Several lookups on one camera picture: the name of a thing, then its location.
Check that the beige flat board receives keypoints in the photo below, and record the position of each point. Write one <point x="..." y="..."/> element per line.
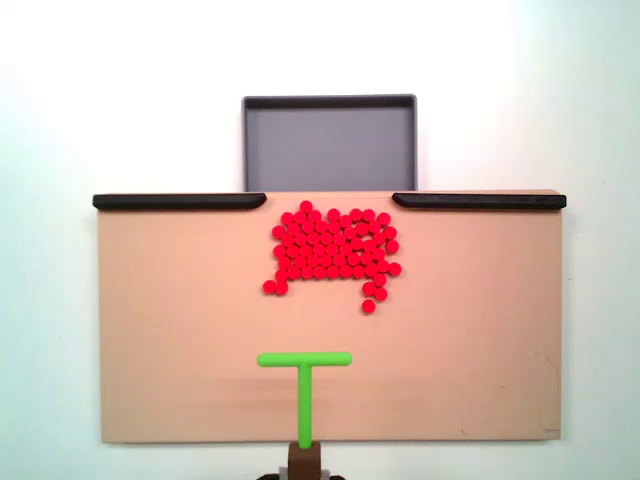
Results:
<point x="175" y="325"/>

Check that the pile of red granules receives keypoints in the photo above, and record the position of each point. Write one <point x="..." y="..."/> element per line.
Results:
<point x="332" y="247"/>

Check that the black foam barrier strip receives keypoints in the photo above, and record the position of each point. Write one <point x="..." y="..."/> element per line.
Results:
<point x="175" y="201"/>
<point x="480" y="201"/>

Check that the green T-shaped pusher tool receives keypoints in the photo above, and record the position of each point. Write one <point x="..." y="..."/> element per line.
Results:
<point x="304" y="400"/>

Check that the red cylindrical granule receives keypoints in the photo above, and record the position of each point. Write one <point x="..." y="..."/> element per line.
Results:
<point x="370" y="288"/>
<point x="270" y="286"/>
<point x="281" y="287"/>
<point x="381" y="293"/>
<point x="368" y="305"/>

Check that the grey rectangular tray container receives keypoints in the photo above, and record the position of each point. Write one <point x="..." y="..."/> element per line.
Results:
<point x="330" y="145"/>

